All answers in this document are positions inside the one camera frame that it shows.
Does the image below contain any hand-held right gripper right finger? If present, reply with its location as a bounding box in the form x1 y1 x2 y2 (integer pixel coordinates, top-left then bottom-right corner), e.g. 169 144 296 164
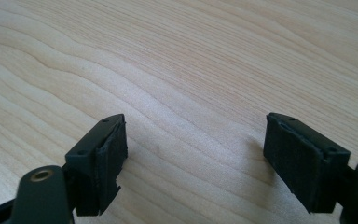
262 112 352 215

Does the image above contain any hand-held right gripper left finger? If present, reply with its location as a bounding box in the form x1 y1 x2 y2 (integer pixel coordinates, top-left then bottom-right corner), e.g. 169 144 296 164
64 113 129 217

